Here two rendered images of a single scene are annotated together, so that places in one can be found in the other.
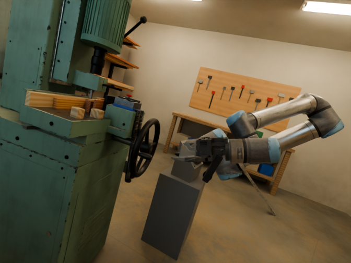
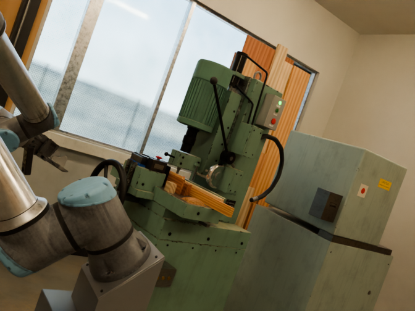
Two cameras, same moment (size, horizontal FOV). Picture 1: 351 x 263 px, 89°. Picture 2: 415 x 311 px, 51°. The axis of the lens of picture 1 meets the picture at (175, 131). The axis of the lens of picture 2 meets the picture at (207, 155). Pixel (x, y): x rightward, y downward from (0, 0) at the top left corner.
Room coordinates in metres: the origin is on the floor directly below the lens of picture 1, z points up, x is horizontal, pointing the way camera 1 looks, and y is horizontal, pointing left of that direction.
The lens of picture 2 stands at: (2.18, -1.13, 1.17)
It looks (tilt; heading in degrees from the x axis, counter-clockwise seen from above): 2 degrees down; 127
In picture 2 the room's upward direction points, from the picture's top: 20 degrees clockwise
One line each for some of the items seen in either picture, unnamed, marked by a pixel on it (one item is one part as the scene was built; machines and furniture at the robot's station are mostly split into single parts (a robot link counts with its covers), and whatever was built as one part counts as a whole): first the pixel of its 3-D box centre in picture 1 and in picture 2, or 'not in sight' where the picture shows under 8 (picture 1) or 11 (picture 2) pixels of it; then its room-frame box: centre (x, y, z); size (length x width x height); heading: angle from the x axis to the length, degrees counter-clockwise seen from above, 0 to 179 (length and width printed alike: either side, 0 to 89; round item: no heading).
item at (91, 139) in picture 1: (95, 128); (157, 200); (0.87, 0.39, 0.82); 0.40 x 0.21 x 0.04; 170
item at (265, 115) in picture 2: not in sight; (270, 111); (1.07, 0.74, 1.40); 0.10 x 0.06 x 0.16; 80
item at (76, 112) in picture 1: (77, 112); not in sight; (0.64, 0.36, 0.92); 0.03 x 0.03 x 0.04; 75
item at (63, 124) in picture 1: (107, 121); (154, 189); (0.87, 0.34, 0.87); 0.61 x 0.30 x 0.06; 170
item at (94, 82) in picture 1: (90, 82); (184, 162); (0.88, 0.47, 1.03); 0.14 x 0.07 x 0.09; 80
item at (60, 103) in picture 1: (101, 106); (186, 189); (0.98, 0.43, 0.92); 0.60 x 0.02 x 0.04; 170
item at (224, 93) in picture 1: (239, 97); not in sight; (3.81, -1.08, 1.50); 2.00 x 0.04 x 0.90; 72
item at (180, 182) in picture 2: (109, 107); (165, 179); (0.90, 0.35, 0.93); 0.25 x 0.01 x 0.07; 170
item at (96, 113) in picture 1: (97, 113); not in sight; (0.73, 0.33, 0.92); 0.04 x 0.04 x 0.03; 84
